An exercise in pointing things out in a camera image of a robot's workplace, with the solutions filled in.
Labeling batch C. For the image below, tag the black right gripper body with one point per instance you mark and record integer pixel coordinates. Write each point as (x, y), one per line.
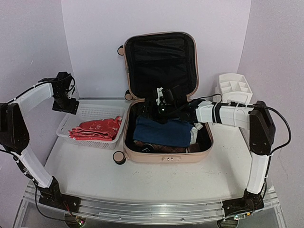
(147, 107)

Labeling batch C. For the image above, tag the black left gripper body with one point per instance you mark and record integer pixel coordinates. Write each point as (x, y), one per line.
(61, 102)

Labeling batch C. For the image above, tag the pink hard-shell suitcase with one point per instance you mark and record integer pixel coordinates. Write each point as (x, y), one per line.
(153, 61)

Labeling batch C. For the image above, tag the dark blue garment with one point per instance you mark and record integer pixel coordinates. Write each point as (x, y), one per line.
(174, 133)

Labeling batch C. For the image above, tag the white perforated plastic basket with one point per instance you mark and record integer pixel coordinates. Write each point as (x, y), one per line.
(88, 112)

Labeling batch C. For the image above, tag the red patterned cloth item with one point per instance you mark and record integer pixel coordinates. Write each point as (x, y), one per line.
(103, 129)

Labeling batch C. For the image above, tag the white t-shirt blue flower print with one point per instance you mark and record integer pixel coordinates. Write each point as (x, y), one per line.
(194, 132)

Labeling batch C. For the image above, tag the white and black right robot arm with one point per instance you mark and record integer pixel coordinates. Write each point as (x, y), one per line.
(255, 118)

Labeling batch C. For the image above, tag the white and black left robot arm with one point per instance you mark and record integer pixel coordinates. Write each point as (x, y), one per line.
(14, 135)

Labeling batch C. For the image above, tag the black round jar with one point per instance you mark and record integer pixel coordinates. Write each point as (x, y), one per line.
(147, 148)

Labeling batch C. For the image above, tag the dark brown pouch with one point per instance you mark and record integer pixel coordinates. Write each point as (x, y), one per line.
(168, 149)

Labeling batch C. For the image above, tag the white desktop drawer organizer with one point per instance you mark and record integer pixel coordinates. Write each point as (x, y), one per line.
(233, 87)

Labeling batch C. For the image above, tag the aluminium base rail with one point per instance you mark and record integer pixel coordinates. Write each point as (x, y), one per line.
(267, 215)

